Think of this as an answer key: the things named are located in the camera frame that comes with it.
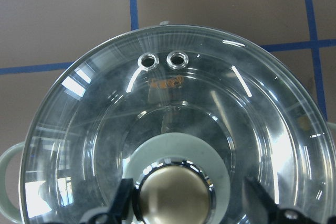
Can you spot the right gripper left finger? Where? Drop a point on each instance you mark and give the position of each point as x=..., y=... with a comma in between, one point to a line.
x=118, y=209

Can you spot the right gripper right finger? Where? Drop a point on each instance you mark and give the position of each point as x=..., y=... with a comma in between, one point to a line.
x=261, y=208

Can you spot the glass pot lid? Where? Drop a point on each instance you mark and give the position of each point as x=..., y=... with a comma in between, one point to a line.
x=178, y=129

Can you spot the pale green pot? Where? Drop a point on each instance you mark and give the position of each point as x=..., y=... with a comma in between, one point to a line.
x=15, y=182

